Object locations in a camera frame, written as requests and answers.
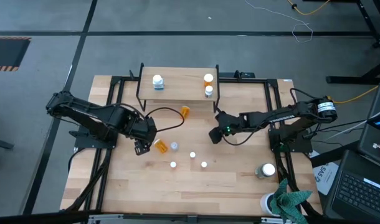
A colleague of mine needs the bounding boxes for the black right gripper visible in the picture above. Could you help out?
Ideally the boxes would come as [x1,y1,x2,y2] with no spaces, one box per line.
[207,111,242,145]

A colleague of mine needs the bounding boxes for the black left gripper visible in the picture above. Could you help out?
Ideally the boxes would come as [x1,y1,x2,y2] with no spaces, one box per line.
[125,114,158,156]

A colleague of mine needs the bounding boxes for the clear jar green label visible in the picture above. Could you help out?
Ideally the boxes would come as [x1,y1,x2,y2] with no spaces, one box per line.
[254,162,276,180]

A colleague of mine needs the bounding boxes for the white bottle blue label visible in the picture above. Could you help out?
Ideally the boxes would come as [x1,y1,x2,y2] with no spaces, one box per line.
[151,74,165,91]

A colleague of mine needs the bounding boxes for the wooden shelf black legs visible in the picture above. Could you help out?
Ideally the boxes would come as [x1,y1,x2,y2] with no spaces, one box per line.
[136,62,221,114]

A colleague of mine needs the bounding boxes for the small black box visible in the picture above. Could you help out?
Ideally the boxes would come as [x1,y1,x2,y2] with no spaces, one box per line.
[236,70,256,79]

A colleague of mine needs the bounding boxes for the teal cloth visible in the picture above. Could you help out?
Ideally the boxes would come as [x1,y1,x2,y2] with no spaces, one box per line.
[269,179,314,224]

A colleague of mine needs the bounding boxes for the white paper sheet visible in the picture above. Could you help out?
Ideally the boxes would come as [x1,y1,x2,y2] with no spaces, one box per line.
[313,161,340,196]

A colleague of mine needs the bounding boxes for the black crossbar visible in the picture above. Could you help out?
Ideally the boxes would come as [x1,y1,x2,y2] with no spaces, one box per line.
[0,208,272,224]

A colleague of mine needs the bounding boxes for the black furniture foot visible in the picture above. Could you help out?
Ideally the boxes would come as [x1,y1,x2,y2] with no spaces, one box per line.
[0,136,15,151]

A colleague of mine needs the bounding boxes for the black desk base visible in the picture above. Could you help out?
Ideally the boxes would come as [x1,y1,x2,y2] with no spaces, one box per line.
[325,0,380,85]

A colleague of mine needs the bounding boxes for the black laptop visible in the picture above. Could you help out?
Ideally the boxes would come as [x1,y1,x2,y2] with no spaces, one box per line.
[330,149,380,223]

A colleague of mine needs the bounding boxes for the grey laptop lid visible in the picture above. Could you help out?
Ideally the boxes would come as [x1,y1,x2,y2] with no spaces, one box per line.
[357,81,380,170]

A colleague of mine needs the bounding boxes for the black mat hazard stripes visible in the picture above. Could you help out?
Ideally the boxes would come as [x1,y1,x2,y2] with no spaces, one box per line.
[0,36,32,72]

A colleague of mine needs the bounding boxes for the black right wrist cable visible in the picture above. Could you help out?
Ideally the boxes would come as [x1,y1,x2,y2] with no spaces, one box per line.
[221,129,256,147]

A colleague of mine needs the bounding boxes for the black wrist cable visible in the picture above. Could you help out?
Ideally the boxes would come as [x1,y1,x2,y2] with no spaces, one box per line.
[145,106,186,133]
[221,129,256,147]

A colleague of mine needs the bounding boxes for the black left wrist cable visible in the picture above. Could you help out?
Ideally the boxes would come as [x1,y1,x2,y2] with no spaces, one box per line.
[145,106,186,133]

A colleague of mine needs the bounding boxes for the black aluminium rig frame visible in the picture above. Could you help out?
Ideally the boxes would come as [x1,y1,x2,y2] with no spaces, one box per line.
[60,74,321,218]

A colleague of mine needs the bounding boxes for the yellow extension cable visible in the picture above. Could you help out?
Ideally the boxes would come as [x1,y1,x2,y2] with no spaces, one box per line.
[333,77,380,105]
[286,0,331,16]

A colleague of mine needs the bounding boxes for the white thin cable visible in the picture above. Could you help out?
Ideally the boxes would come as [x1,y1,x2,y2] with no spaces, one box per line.
[244,0,314,44]

